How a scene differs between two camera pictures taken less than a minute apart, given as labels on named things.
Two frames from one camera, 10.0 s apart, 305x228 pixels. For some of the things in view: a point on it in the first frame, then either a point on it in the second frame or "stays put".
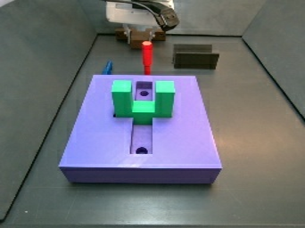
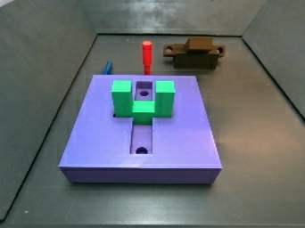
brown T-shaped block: (137, 36) → (196, 45)
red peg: (146, 56) stays put
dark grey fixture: (196, 56) stays put
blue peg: (109, 68) stays put
